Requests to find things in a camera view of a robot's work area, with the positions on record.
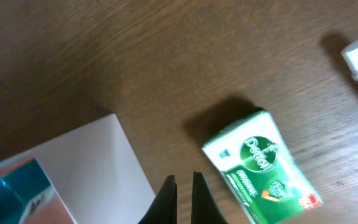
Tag teal mouthwash bottle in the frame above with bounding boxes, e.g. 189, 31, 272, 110
0, 160, 55, 224

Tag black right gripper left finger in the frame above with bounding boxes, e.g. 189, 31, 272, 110
139, 175, 177, 224

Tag white cardboard box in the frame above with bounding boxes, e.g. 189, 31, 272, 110
0, 113, 157, 224

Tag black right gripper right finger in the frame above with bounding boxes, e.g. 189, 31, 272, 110
191, 171, 228, 224

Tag green white soap bar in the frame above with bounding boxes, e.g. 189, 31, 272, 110
201, 109, 323, 224

